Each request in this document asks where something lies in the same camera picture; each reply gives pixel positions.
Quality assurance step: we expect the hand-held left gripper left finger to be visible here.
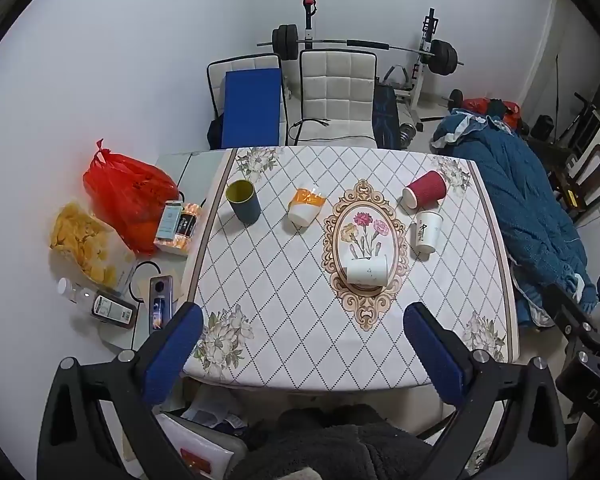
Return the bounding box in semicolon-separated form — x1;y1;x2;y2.
37;302;206;480

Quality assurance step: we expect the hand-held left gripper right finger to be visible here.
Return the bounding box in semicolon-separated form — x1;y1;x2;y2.
403;302;571;480

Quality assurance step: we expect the plain white paper cup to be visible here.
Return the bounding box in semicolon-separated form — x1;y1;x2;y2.
346;257;389;287

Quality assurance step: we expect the white printed paper cup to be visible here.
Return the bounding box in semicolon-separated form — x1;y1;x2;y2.
413;210;444;254

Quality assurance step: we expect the red corrugated paper cup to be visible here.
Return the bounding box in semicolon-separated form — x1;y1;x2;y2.
402;170;448;209

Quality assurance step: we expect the dark green plastic cup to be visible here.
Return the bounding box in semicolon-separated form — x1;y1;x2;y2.
225;180;261;225

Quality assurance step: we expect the orange and white cup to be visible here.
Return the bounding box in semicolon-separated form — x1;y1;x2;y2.
287;187;327;227

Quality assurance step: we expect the smartphone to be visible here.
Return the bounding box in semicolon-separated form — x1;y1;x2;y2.
149;275;174;334

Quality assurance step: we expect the dark jar with label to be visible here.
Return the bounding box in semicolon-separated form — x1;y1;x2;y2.
91;294;139;331

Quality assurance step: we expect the white box with red label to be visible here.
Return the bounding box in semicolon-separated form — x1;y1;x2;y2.
155;411;237;480

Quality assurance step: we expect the orange and white box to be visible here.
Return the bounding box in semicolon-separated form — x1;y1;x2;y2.
152;237;191;257

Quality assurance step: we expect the clear plastic bottle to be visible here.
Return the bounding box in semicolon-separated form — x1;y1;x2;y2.
56;277;97;312

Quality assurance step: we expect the dark wooden chair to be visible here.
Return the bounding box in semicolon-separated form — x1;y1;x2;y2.
550;144;600;227

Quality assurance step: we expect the floral printed tablecloth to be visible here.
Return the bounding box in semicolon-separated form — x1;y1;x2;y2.
182;146;523;393

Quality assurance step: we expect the black can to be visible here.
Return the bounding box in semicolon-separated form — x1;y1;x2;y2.
175;212;197;239

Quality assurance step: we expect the light blue small box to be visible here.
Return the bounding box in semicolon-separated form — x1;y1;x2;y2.
155;201;185;242

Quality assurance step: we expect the blue quilted coat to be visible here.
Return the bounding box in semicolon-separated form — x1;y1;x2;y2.
430;109;599;329

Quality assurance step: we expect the dark fleece clothing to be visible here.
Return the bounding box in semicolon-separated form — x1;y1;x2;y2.
235;404;456;480

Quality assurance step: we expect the bag of yellow chips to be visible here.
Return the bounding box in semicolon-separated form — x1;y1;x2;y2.
49;202;137;296

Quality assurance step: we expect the red plastic bag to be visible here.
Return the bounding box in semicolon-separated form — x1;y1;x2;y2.
82;139;181;256

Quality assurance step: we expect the black exercise stand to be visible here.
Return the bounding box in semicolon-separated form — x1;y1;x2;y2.
555;91;600;157

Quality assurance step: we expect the glass side table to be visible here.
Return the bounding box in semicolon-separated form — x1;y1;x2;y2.
100;151;232;352

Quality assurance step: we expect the dumbbell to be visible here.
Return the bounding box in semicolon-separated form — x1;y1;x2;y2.
399;121;425;151

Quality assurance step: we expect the dark blue printed board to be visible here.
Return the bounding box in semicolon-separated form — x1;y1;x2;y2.
372;82;402;150

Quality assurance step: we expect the blue mat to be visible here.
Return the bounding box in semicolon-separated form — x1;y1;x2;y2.
221;67;284;150

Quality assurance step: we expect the white weight bench rack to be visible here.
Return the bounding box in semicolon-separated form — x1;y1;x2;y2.
300;0;443;123

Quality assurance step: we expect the white padded chair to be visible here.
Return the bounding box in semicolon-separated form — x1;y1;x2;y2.
286;49;381;149
206;53;287;150

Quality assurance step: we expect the barbell with black plates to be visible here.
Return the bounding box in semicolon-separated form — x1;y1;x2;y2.
256;24;466;77

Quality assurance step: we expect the black cable loop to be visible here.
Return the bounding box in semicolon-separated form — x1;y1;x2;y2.
129;260;164;302

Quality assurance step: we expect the black cable on chair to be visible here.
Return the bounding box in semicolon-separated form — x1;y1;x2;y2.
287;118;332;142

